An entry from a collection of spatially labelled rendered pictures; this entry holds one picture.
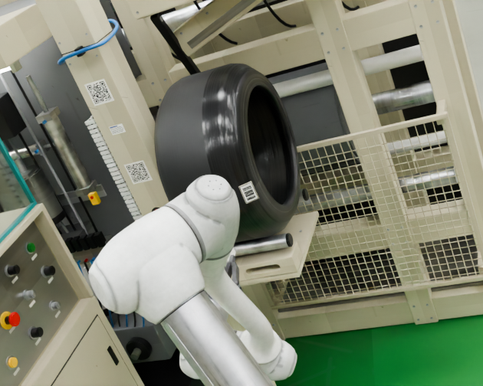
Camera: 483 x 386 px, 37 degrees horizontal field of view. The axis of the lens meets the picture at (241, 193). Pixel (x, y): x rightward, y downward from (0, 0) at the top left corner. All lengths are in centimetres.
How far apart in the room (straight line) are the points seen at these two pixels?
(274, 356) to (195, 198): 61
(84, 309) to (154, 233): 119
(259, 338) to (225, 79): 81
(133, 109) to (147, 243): 107
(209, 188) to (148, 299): 23
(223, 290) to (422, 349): 163
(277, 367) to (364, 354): 136
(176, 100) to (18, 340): 85
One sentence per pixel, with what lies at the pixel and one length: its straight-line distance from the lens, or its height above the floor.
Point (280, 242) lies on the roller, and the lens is 229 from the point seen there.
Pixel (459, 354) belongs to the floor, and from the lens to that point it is 306.
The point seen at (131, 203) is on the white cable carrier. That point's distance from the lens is 251.
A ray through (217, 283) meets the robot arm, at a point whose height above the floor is 122.
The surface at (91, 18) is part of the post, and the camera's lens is 228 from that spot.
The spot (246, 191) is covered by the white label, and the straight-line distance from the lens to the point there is 209.
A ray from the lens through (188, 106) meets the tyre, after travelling 216.
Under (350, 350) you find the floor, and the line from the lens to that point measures 324.
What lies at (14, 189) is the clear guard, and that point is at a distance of 235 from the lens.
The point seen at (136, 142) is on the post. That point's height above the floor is 132.
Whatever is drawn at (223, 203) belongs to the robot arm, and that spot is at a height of 146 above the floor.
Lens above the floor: 201
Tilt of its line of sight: 24 degrees down
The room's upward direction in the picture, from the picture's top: 23 degrees counter-clockwise
